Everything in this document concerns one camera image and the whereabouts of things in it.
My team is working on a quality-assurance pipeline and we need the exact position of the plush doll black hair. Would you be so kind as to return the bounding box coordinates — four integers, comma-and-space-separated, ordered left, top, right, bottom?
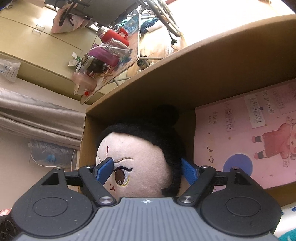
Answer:
96, 104, 185, 199

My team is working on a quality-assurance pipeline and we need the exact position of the pink illustrated notebook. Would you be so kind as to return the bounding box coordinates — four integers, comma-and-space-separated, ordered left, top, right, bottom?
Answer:
194, 80, 295, 188

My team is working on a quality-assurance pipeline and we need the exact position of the brown cardboard box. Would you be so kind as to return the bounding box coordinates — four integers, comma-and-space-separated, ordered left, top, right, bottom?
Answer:
78, 14, 296, 207

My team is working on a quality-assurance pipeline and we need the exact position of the pink plastic container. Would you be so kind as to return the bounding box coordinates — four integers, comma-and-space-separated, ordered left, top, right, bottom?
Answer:
71, 72, 97, 91

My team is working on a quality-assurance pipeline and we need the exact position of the grey curtain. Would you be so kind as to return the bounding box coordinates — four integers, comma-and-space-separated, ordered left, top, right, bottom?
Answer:
1, 88, 85, 150

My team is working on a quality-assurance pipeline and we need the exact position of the magenta plastic bottle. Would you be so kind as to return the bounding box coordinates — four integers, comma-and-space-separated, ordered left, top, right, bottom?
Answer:
88, 45, 119, 67

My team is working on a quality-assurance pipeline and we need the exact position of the beige cabinet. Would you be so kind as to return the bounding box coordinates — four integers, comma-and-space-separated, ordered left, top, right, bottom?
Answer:
1, 1, 99, 100

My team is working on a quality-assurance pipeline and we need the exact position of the red thermos bottle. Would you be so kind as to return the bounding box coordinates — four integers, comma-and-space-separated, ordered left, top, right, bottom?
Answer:
96, 26, 130, 46

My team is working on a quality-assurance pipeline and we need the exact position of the clear plastic bag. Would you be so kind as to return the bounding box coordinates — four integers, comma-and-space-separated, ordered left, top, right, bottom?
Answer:
0, 59, 21, 82

